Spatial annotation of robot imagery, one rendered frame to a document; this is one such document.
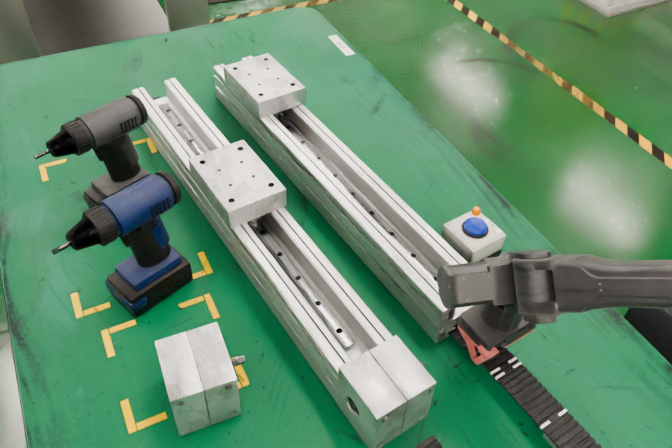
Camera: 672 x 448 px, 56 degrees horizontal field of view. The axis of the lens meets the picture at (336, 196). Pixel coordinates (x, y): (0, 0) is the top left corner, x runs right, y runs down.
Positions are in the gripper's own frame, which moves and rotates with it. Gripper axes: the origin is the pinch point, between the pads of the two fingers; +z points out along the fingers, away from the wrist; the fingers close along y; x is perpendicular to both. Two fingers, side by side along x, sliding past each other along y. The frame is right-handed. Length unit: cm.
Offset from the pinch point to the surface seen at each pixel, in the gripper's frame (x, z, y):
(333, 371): -7.5, -4.4, 23.6
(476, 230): -17.2, -4.7, -12.3
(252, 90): -68, -10, 4
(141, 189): -40, -19, 36
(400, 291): -16.0, -0.4, 4.6
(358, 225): -28.7, -5.0, 4.6
